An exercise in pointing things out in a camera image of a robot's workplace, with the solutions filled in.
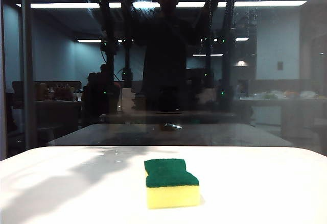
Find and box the round white side table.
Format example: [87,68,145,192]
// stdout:
[37,124,64,146]

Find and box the large glass pane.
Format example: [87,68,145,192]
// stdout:
[0,0,327,158]

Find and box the grey metal frame post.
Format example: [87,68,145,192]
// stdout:
[19,0,38,151]

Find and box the green and yellow sponge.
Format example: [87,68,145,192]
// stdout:
[144,158,200,210]

